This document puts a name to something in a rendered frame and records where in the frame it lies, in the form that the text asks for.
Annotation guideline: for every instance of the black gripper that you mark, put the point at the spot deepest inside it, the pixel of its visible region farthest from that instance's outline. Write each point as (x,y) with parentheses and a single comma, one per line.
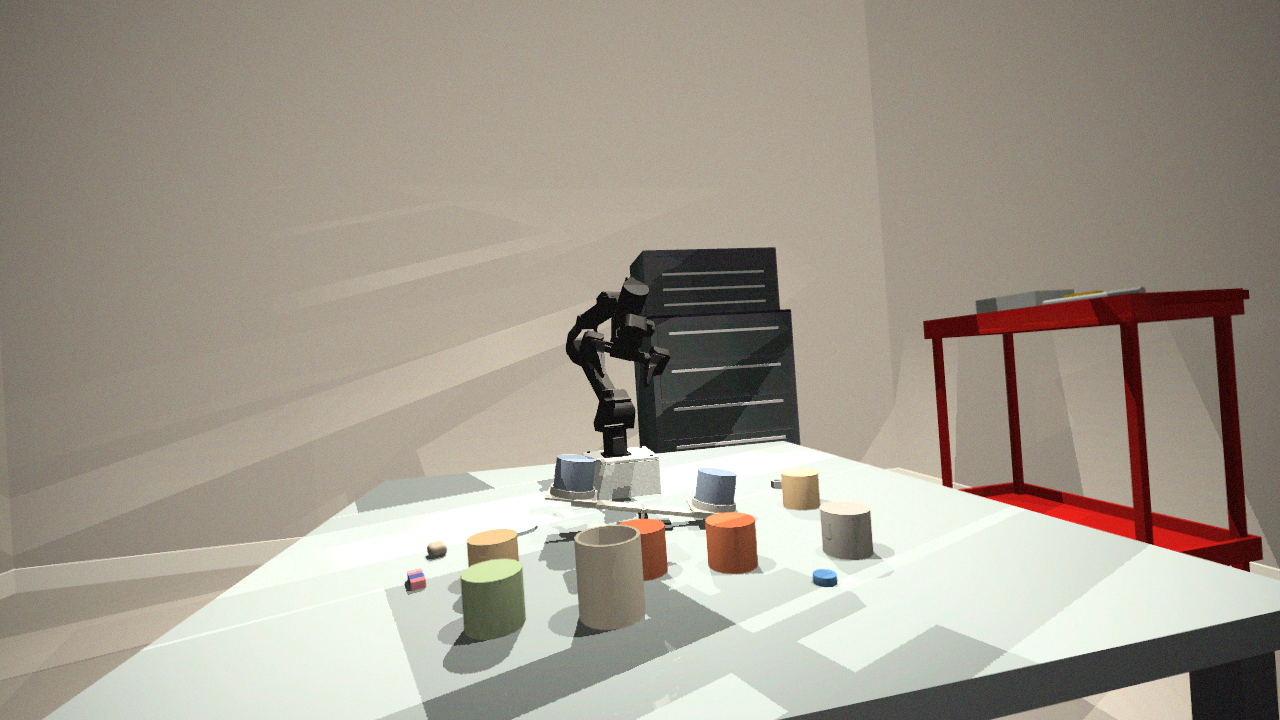
(592,348)

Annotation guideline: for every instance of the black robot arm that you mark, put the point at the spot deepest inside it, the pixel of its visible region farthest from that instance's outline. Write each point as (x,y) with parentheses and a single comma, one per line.
(615,406)

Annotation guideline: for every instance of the olive green cylinder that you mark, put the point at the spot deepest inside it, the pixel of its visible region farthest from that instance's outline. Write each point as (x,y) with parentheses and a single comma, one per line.
(493,599)

